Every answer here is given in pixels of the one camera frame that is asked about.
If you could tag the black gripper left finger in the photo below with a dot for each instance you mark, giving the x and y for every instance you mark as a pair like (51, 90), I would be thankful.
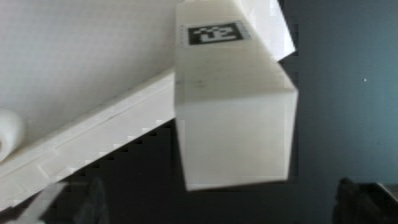
(69, 204)

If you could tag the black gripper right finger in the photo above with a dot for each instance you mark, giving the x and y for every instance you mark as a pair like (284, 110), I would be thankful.
(367, 203)

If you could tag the white desk leg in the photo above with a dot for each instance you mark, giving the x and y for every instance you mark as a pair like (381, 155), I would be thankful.
(236, 95)

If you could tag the white desk tabletop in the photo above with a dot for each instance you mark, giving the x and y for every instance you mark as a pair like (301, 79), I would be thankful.
(86, 54)

